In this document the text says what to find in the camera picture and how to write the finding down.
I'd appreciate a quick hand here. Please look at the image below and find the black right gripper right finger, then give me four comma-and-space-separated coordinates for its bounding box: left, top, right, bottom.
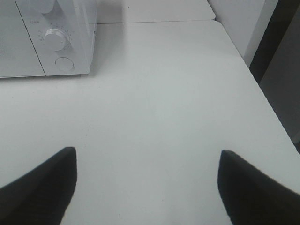
217, 150, 300, 225

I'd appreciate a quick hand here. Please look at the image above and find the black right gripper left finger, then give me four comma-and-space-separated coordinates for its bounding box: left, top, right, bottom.
0, 147, 77, 225

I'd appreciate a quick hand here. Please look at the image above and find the round white door button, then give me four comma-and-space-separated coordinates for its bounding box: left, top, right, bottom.
55, 57, 74, 71

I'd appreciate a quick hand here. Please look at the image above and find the white microwave door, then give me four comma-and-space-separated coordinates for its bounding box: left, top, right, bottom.
0, 0, 45, 78

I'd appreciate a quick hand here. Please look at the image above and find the white timer knob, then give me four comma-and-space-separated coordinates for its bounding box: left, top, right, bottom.
44, 29, 67, 51

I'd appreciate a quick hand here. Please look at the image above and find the white microwave oven body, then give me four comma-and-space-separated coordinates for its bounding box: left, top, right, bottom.
16, 0, 98, 76

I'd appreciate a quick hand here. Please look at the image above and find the upper white power knob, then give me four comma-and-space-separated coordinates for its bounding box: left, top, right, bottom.
32, 0, 56, 14

